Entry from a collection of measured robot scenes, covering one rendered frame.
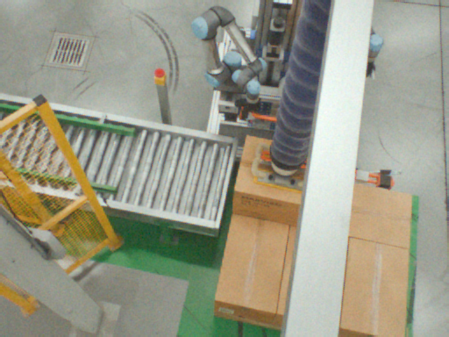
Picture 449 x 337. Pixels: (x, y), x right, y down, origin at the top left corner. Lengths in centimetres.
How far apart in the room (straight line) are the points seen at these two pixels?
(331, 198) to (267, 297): 253
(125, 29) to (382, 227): 293
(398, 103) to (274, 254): 199
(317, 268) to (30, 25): 472
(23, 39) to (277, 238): 304
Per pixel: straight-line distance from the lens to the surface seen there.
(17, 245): 245
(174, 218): 380
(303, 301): 116
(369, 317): 381
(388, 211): 404
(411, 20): 570
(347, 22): 149
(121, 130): 407
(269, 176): 348
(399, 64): 536
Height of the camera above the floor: 418
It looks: 63 degrees down
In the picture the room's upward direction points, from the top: 1 degrees clockwise
